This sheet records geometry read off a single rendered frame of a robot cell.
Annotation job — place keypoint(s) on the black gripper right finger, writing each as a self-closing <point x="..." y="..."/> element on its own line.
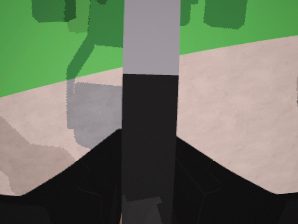
<point x="206" y="193"/>

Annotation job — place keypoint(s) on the green flat mat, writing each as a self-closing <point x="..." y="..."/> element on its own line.
<point x="45" y="41"/>

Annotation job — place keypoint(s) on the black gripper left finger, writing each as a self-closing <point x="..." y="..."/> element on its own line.
<point x="88" y="192"/>

